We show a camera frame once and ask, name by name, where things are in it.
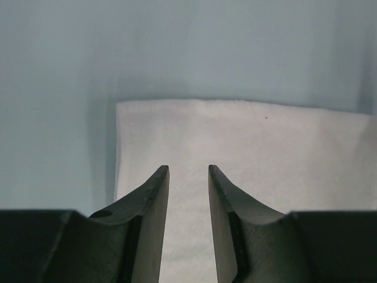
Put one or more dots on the white towel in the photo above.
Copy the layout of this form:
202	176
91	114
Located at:
289	158

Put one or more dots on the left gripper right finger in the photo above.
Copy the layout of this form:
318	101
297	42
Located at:
255	243

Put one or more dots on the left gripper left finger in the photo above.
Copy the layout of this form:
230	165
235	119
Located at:
122	242

